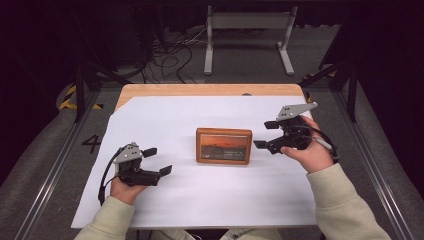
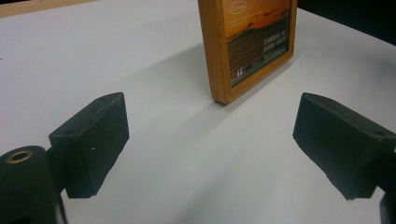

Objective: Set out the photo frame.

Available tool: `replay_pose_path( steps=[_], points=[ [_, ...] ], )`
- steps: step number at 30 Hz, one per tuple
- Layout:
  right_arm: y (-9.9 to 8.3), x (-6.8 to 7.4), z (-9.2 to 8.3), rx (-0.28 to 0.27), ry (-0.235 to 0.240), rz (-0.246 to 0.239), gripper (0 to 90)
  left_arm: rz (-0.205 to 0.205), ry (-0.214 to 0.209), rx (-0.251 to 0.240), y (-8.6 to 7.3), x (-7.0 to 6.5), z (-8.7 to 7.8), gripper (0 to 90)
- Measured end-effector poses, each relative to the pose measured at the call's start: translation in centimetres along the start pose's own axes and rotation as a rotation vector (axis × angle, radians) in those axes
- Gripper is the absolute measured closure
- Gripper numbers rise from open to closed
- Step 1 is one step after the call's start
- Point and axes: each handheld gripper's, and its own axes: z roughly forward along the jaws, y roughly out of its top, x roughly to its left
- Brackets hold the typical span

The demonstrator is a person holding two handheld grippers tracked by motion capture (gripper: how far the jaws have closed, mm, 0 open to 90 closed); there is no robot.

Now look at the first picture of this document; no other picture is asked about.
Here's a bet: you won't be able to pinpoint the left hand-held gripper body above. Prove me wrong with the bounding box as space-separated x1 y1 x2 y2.
113 141 162 187

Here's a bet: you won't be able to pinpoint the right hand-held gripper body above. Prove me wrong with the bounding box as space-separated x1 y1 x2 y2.
265 101 319 155

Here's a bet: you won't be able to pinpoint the wooden picture frame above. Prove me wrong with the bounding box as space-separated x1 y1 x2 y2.
195 127 254 166

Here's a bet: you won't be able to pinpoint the person's left hand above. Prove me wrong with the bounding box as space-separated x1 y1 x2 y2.
110 177 148 206

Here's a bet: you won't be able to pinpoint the person's right hand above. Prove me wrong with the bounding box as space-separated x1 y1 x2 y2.
280 114 335 174

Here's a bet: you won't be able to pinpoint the white paper sheet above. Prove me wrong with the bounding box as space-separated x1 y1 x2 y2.
70 95 318 230

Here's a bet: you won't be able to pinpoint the black metal stand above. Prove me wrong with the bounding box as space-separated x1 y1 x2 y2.
65 6 132 124
299 54 360 123

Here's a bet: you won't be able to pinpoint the person's legs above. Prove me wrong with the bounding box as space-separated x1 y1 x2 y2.
146 227 284 240

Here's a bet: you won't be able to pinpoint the yellow and black hazard tape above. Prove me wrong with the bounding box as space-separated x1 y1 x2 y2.
58 84 104 111

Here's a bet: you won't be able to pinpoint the white metal stand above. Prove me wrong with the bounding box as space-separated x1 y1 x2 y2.
203 5 299 77

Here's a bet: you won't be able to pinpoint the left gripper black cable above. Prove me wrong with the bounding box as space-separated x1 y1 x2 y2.
97 149 123 206

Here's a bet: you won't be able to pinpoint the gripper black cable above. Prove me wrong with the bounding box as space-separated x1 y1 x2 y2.
97 149 123 206
299 124 340 165

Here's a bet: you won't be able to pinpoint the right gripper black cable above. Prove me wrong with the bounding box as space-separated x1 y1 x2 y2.
299 124 340 165

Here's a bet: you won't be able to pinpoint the aluminium floor rail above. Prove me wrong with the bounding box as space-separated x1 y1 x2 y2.
13 90 102 240
332 90 415 240

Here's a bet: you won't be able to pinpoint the tangle of black floor cables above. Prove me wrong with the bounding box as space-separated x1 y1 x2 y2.
142 28 208 85

